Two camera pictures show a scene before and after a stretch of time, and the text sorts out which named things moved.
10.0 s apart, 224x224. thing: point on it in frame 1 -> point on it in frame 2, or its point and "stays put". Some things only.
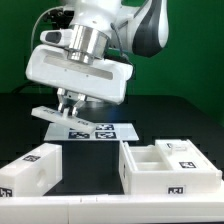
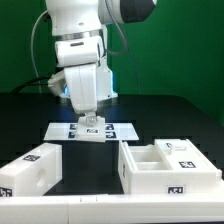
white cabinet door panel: [62, 117] -> [91, 129]
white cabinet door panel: [184, 155] stays put
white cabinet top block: [34, 173] stays put
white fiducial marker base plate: [101, 132] stays put
